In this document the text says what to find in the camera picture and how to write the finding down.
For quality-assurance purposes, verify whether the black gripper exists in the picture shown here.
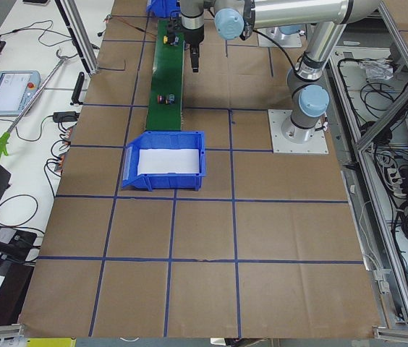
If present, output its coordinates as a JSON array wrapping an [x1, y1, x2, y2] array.
[[184, 27, 204, 72], [166, 20, 179, 33]]

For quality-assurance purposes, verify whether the red mushroom push button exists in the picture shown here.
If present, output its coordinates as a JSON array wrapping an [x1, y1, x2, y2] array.
[[157, 93, 175, 105]]

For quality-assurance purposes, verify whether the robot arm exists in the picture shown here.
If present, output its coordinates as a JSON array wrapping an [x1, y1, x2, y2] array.
[[168, 0, 380, 144]]

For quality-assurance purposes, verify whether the right blue bin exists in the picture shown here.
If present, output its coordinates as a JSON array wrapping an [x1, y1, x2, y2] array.
[[146, 0, 180, 18]]

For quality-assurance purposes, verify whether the blue bin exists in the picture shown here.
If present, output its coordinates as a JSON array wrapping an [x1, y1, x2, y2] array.
[[122, 131, 206, 191], [146, 0, 180, 18]]

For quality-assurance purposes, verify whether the green conveyor belt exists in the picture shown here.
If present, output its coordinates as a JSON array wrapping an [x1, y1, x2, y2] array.
[[145, 20, 184, 131]]

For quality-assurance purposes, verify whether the left blue bin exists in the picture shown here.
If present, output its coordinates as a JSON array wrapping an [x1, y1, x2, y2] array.
[[122, 131, 206, 191]]

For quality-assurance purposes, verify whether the left white foam pad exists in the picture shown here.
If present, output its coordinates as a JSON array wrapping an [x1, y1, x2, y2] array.
[[137, 149, 200, 174]]

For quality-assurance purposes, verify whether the black power adapter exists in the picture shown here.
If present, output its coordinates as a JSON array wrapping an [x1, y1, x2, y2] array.
[[52, 111, 80, 123]]

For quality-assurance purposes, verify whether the teach pendant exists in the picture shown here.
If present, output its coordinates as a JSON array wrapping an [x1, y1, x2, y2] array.
[[0, 70, 41, 116]]

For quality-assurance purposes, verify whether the red black wire pair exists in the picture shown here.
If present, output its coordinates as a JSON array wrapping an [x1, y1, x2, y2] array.
[[104, 14, 158, 39]]

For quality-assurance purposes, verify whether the aluminium profile post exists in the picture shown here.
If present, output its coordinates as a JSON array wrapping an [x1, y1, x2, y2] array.
[[55, 0, 98, 76]]

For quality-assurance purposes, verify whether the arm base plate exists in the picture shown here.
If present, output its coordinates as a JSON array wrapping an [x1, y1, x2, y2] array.
[[268, 109, 329, 155], [259, 25, 302, 48]]

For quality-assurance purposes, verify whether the green handled reacher grabber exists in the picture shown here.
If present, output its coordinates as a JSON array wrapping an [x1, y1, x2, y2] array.
[[0, 49, 75, 159]]

